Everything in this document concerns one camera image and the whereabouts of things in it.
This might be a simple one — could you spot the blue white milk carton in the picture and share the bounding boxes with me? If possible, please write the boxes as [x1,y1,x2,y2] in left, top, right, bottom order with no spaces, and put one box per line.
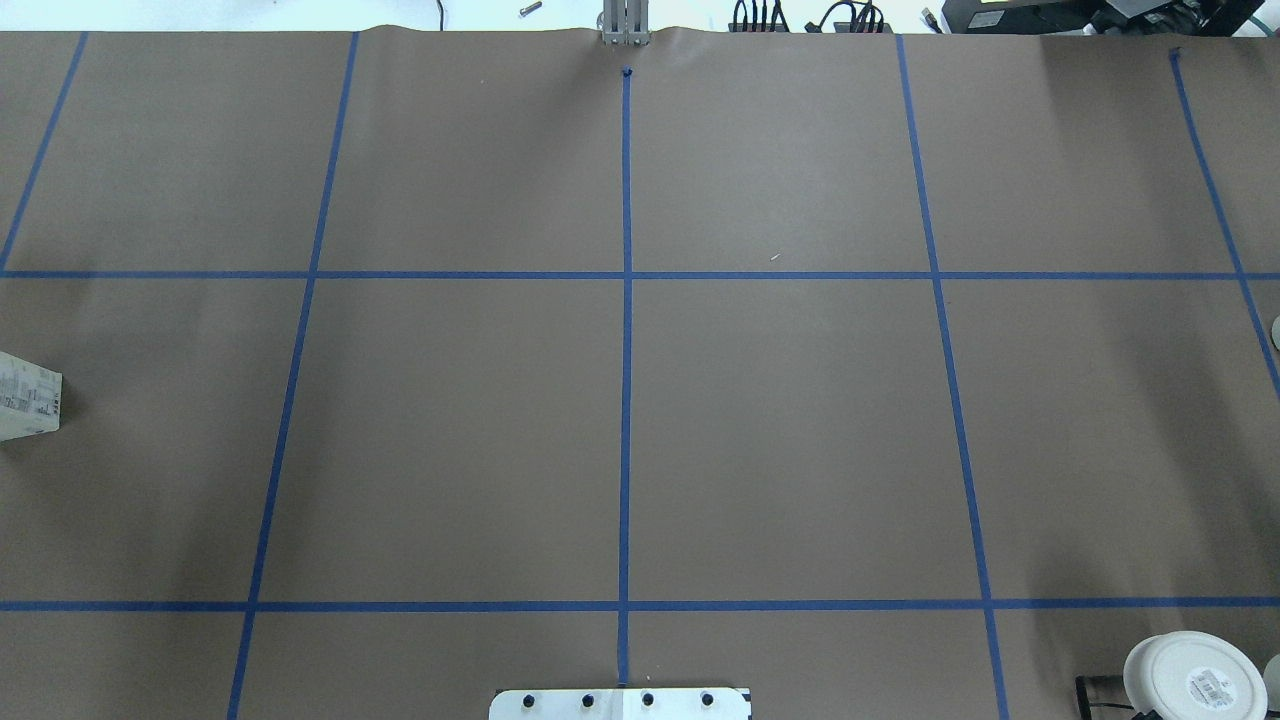
[1,352,63,442]

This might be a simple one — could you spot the white cup on rack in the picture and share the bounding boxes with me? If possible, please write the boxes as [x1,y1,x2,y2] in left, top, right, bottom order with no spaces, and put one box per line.
[1123,632,1268,719]

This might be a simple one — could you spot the grey aluminium post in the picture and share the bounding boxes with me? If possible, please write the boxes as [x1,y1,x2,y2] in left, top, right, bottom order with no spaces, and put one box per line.
[598,0,652,47]

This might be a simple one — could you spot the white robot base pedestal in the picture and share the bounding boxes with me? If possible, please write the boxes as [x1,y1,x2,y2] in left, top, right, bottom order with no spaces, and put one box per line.
[488,687,753,719]

